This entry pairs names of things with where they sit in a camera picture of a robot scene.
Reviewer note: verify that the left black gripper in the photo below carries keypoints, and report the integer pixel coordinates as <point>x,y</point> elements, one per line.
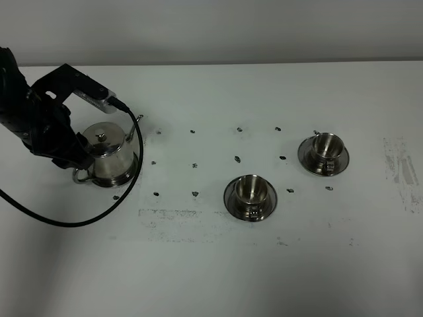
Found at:
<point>46,129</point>

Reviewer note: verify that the stainless steel teapot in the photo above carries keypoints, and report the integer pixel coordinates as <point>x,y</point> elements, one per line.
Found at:
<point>107,139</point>

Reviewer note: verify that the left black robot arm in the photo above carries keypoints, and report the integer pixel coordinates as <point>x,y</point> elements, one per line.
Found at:
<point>12,81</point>

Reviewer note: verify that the steel teapot coaster plate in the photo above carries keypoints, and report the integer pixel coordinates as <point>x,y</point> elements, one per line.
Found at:
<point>115,170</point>

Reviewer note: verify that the near stainless steel saucer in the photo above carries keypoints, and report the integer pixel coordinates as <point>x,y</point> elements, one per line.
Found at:
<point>229,200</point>

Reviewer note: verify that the stainless steel saucer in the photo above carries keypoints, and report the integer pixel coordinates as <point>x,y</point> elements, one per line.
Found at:
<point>310,164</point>
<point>229,200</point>

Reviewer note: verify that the near stainless steel teacup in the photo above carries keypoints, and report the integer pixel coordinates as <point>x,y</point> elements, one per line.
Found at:
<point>252,197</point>

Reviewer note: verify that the stainless steel teacup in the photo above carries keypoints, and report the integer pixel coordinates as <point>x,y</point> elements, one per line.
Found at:
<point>252,197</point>
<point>327,149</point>

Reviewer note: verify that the far stainless steel saucer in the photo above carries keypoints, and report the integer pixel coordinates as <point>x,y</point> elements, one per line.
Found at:
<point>310,164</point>

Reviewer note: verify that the far stainless steel teacup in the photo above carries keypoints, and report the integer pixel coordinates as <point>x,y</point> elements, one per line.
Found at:
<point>327,149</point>

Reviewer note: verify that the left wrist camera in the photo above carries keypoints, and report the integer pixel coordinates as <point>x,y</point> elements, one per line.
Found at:
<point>79,87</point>

